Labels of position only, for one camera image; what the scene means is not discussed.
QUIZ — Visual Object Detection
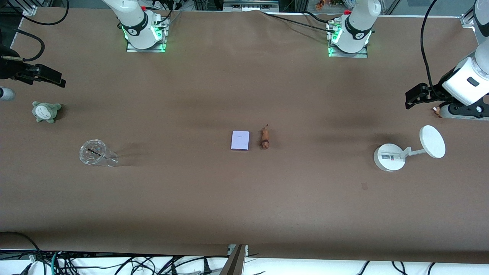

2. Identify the lilac smartphone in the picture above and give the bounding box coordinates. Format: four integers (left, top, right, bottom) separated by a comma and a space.
231, 131, 250, 152

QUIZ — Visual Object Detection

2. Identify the white round-base stand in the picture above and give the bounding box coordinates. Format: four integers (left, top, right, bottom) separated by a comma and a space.
373, 125, 446, 172

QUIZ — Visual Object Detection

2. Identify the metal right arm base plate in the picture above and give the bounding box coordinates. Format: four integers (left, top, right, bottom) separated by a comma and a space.
126, 17, 167, 53

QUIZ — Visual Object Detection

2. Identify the wooden post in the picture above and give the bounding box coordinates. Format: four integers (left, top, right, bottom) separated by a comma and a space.
220, 244, 247, 275

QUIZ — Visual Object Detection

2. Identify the brown table cover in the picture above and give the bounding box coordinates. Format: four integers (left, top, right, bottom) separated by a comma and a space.
0, 8, 489, 264

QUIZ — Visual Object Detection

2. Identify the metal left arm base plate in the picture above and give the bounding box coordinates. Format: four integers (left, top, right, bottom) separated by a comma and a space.
328, 19, 368, 58

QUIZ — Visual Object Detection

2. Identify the clear plastic cup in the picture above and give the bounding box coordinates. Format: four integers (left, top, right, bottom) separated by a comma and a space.
79, 139, 119, 167

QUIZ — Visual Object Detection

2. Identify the grey metal box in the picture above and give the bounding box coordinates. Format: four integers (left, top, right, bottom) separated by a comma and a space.
223, 0, 279, 11

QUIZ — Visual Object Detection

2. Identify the black looped floor cable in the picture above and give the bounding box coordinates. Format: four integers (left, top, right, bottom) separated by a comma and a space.
0, 231, 43, 275

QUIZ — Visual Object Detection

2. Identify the grey green plush toy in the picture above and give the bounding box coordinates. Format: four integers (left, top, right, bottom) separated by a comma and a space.
32, 101, 62, 123

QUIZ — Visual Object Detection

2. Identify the small metal bracket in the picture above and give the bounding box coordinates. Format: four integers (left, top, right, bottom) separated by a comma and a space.
228, 244, 249, 257

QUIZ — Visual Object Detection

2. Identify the short black base cable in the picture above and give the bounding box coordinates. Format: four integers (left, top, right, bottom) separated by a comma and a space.
304, 11, 341, 24

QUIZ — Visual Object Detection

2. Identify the long black base cable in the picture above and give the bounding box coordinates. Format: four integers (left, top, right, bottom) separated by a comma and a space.
263, 12, 335, 32

